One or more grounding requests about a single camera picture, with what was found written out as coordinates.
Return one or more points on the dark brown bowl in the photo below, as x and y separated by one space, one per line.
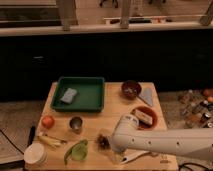
131 89

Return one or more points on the bunch of dark grapes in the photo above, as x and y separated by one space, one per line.
103 142

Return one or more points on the spice jar rack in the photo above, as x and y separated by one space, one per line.
197 109

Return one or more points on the black marker pen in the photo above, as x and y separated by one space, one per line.
31 135

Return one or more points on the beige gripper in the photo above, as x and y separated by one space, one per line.
117 158

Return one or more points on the green leafy vegetable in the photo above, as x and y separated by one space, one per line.
77 152

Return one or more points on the orange clay bowl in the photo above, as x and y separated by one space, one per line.
148 111

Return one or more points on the green plastic tray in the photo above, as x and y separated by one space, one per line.
89 98

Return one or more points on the grey triangular cloth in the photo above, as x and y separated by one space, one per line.
146 96

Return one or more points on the yellow banana pieces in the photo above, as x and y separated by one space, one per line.
51 141

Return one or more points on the white handled brush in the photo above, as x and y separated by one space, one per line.
132 156

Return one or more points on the white stacked plates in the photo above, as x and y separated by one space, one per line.
35 154

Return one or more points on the grey sponge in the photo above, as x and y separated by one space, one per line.
69 95

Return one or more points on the orange fruit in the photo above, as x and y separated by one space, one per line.
48 121

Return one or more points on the small metal cup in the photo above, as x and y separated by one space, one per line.
75 124

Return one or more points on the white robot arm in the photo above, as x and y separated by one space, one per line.
191 143

